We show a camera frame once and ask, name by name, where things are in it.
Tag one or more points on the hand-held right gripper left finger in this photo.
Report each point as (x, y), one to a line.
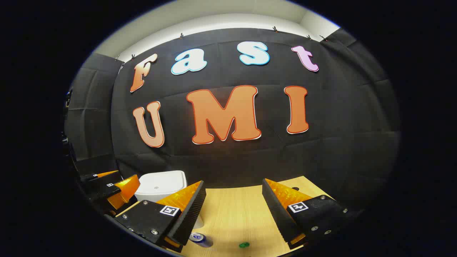
(185, 217)

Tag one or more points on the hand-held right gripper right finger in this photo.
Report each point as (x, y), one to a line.
(276, 210)

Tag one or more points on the wooden desktop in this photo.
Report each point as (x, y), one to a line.
(235, 214)

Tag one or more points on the white desktop garbage bin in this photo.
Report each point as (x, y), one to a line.
(160, 185)

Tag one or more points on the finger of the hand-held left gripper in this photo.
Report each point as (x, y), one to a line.
(107, 192)
(100, 177)

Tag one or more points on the green paper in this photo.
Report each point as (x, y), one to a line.
(244, 245)

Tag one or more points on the blue pop can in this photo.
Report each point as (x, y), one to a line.
(201, 240)

